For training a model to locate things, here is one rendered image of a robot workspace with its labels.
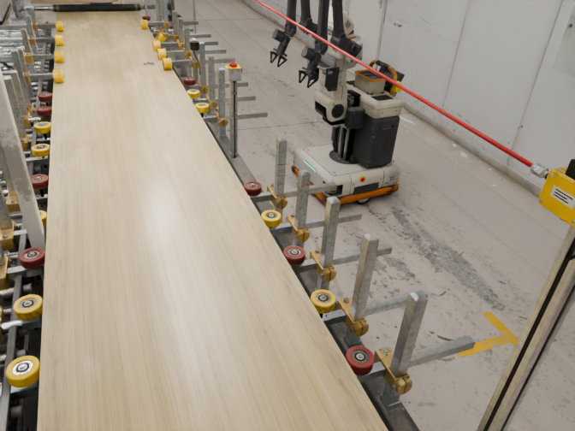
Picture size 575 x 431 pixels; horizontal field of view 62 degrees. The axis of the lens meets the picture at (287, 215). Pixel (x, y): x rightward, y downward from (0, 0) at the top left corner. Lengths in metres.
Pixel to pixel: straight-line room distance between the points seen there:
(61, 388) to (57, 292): 0.38
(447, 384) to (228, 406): 1.56
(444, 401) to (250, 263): 1.30
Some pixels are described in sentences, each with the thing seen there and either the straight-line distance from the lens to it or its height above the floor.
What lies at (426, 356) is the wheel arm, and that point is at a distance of 1.58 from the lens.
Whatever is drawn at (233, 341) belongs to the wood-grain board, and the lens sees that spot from 1.44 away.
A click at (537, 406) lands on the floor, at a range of 2.76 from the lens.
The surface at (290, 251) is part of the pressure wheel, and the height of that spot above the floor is 0.90.
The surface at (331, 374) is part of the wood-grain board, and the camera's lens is 1.38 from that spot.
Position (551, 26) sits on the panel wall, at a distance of 4.45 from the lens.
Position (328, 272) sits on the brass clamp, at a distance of 1.76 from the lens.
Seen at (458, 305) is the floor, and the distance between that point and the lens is 3.10.
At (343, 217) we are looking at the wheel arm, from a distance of 2.07.
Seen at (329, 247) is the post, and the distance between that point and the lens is 1.72.
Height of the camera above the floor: 1.97
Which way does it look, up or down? 33 degrees down
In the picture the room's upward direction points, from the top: 4 degrees clockwise
